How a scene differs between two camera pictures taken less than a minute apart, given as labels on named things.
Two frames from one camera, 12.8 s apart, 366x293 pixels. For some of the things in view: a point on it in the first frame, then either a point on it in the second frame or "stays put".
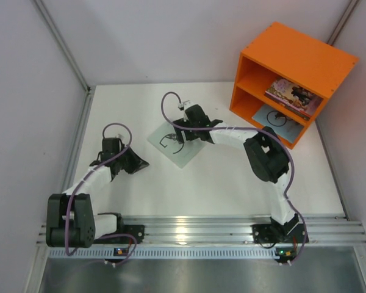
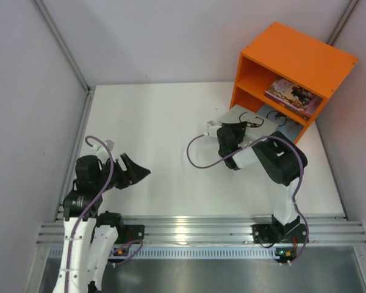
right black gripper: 185,134 -> 240,131
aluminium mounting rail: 214,237 stays put
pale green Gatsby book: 166,140 -> 257,125
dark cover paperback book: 289,107 -> 292,96
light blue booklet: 286,127 stays put
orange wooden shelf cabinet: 283,53 stays put
